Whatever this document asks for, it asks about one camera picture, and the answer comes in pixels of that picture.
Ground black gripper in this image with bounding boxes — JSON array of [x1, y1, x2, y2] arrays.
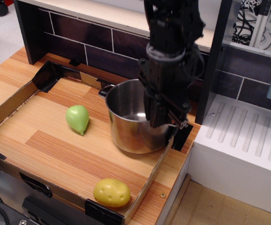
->
[[138, 58, 191, 129]]

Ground stainless steel pot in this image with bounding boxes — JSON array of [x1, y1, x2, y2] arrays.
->
[[99, 79, 174, 154]]

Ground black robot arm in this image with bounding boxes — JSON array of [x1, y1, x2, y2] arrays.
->
[[139, 0, 205, 129]]

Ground cardboard fence with black tape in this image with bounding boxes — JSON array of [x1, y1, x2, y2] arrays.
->
[[0, 59, 190, 225]]

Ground green plastic pear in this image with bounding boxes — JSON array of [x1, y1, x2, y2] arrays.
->
[[65, 105, 89, 135]]

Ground dark tiled backsplash shelf unit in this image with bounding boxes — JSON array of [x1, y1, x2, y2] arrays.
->
[[14, 0, 271, 110]]

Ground white ridged drainboard sink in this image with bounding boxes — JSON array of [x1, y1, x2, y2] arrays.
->
[[189, 95, 271, 213]]

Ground yellow plastic potato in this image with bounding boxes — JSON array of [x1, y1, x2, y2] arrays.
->
[[93, 178, 131, 208]]

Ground black chair caster wheel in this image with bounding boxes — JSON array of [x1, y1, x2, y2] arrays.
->
[[0, 0, 9, 16]]

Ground tangled black cables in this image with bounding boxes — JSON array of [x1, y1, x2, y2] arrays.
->
[[231, 0, 271, 50]]

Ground aluminium frame post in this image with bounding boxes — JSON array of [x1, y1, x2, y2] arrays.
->
[[249, 0, 271, 48]]

